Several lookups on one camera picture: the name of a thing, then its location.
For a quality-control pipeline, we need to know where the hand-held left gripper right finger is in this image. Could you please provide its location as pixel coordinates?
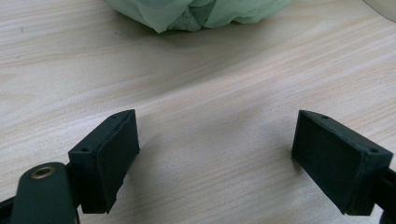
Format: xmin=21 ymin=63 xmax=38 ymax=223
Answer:
xmin=290 ymin=109 xmax=394 ymax=217

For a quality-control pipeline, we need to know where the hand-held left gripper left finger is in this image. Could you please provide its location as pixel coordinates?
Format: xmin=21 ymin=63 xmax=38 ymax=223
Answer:
xmin=67 ymin=108 xmax=141 ymax=216

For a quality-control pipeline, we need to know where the light green plastic bag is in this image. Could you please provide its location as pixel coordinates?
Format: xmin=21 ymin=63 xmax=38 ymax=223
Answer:
xmin=104 ymin=0 xmax=294 ymax=35

